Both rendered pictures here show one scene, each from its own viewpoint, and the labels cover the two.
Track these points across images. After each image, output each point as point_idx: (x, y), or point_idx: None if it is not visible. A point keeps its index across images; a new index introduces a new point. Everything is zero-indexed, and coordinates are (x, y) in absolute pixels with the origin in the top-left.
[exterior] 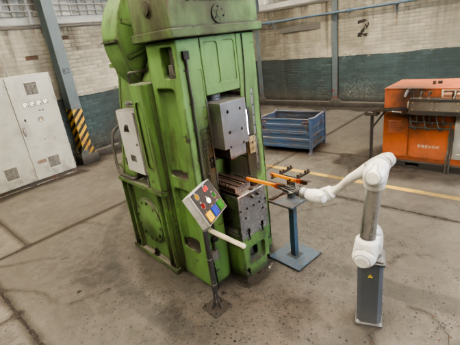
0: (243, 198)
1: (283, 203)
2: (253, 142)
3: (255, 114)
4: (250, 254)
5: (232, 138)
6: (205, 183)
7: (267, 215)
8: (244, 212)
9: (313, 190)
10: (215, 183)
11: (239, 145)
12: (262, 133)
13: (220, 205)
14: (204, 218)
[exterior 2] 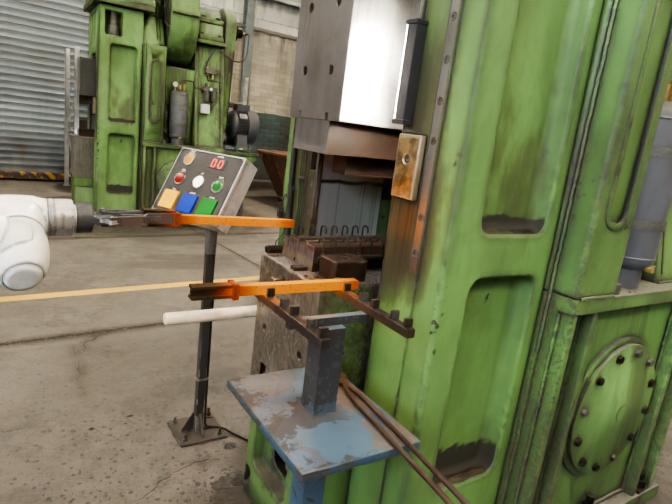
0: (269, 267)
1: (276, 378)
2: (409, 159)
3: (458, 62)
4: (272, 456)
5: (306, 90)
6: (229, 158)
7: (400, 479)
8: (265, 308)
9: (14, 194)
10: (309, 212)
11: (314, 120)
12: (461, 152)
13: (201, 209)
14: (160, 191)
